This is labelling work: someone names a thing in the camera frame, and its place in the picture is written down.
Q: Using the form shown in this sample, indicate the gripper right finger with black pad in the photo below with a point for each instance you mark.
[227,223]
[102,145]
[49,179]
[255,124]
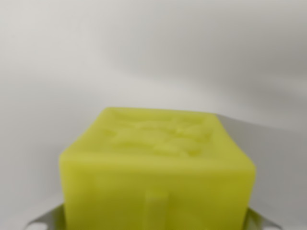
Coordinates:
[260,220]

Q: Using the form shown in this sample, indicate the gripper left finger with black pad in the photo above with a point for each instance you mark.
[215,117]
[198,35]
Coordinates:
[45,219]

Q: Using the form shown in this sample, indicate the yellow cube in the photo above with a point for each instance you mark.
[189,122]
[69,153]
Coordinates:
[156,172]

